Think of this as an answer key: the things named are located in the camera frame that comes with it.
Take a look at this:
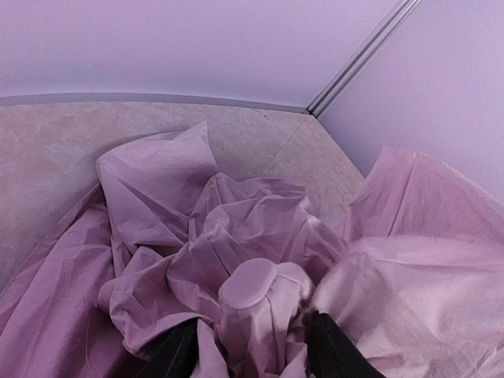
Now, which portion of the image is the aluminium corner frame post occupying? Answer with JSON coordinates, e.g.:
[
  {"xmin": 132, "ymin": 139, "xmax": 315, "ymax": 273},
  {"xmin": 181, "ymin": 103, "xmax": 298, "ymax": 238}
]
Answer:
[{"xmin": 306, "ymin": 0, "xmax": 421, "ymax": 119}]

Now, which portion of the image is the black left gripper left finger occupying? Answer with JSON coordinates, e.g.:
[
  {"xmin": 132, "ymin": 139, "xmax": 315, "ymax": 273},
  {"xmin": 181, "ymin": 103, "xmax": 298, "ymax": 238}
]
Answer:
[{"xmin": 135, "ymin": 318, "xmax": 199, "ymax": 378}]

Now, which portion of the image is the pink and black umbrella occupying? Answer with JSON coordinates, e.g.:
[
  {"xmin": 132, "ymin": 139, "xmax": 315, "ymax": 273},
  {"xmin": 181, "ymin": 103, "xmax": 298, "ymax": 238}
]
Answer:
[{"xmin": 1, "ymin": 124, "xmax": 503, "ymax": 377}]

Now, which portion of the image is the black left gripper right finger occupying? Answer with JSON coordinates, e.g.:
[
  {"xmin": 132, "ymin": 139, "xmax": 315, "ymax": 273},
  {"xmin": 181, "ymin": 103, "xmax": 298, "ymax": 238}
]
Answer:
[{"xmin": 306, "ymin": 310, "xmax": 374, "ymax": 377}]

